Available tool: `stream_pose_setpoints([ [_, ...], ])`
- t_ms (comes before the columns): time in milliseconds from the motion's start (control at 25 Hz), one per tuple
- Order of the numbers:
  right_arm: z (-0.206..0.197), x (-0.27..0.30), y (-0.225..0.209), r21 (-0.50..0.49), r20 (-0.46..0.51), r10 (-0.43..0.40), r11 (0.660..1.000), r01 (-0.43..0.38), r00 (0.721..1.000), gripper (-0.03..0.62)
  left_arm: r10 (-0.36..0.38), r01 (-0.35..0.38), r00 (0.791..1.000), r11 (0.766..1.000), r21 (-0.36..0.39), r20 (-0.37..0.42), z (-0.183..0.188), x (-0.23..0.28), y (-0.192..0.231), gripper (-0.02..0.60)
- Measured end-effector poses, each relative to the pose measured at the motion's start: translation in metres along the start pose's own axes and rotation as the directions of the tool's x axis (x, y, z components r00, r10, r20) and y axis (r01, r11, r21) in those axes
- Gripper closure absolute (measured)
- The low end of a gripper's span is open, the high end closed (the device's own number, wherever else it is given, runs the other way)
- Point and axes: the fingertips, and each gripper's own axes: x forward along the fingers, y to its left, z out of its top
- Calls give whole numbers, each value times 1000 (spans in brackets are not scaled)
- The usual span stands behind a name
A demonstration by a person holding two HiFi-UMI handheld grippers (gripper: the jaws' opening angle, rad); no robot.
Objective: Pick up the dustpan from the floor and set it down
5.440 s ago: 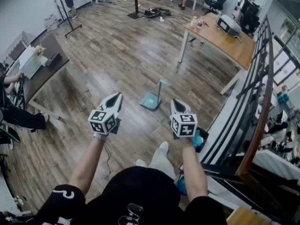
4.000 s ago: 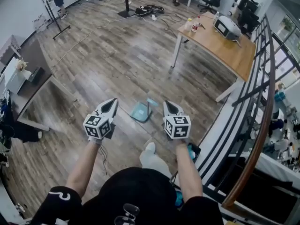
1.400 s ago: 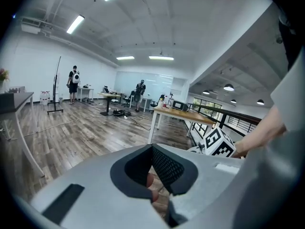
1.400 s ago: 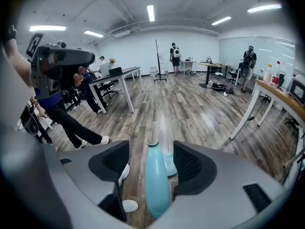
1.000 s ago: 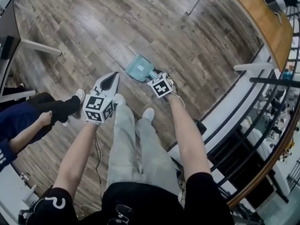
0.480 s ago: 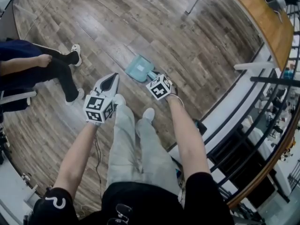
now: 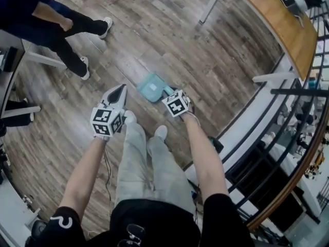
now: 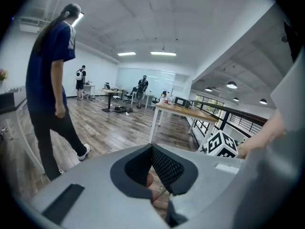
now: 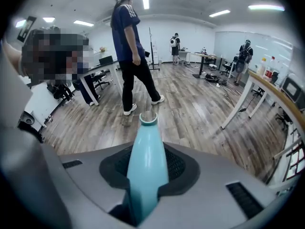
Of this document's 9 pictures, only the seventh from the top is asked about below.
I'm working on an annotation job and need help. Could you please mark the person's left forearm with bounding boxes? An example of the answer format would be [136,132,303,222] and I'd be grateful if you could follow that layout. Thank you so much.
[58,136,108,216]

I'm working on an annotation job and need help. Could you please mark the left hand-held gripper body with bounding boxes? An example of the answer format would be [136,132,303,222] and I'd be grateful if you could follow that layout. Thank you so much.
[89,102,126,138]

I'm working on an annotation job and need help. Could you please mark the person's grey trousers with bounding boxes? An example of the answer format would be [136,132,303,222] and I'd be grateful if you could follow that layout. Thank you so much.
[114,121,196,216]

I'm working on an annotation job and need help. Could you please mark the wooden table white legs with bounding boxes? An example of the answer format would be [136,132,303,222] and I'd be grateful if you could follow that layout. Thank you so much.
[199,0,319,83]

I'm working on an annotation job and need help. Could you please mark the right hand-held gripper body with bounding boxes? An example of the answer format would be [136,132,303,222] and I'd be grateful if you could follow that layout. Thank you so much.
[161,89,193,118]

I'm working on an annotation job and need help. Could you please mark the black metal railing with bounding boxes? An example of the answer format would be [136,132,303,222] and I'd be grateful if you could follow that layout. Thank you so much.
[218,4,329,239]

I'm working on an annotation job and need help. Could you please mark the person's white shoe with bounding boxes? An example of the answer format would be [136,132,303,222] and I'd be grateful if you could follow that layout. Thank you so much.
[123,110,138,125]
[154,125,168,140]

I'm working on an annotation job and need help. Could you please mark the grey appliance power cord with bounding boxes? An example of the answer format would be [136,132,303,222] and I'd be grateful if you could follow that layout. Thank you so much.
[293,8,305,29]

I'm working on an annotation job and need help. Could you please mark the person's black shirt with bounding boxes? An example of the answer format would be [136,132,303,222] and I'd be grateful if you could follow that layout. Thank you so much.
[25,193,255,247]

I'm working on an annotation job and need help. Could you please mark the person's left white shoe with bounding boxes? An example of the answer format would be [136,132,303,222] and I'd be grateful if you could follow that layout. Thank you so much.
[123,110,138,125]

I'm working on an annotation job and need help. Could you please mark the person's right white shoe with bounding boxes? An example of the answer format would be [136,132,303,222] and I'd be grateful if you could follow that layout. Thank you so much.
[154,125,168,140]

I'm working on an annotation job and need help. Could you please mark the person's right forearm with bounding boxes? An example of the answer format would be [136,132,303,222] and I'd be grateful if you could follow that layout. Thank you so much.
[182,113,230,203]

